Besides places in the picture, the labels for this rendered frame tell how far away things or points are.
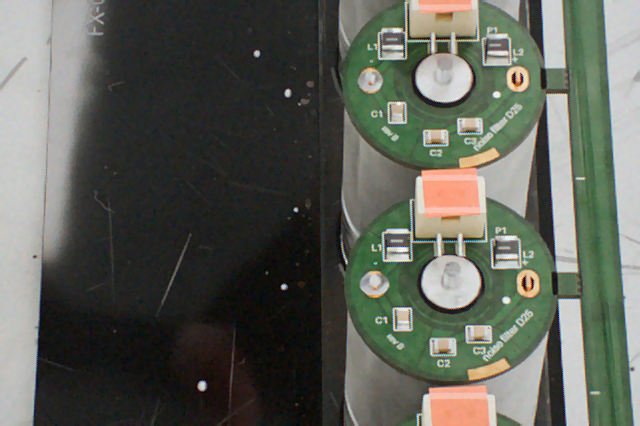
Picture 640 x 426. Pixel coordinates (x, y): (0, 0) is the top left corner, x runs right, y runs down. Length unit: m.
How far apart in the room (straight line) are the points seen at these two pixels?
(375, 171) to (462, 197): 0.02
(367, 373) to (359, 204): 0.03
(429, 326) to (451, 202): 0.01
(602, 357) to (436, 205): 0.03
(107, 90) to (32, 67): 0.02
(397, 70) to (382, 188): 0.02
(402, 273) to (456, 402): 0.02
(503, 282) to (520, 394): 0.02
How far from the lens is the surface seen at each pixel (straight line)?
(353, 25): 0.36
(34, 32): 0.41
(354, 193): 0.34
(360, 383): 0.32
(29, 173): 0.39
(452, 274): 0.31
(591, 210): 0.32
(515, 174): 0.33
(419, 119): 0.32
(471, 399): 0.30
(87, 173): 0.38
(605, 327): 0.31
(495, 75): 0.33
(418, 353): 0.31
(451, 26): 0.33
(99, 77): 0.39
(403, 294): 0.31
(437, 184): 0.31
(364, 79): 0.33
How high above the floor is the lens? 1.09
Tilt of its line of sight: 62 degrees down
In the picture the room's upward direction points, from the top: straight up
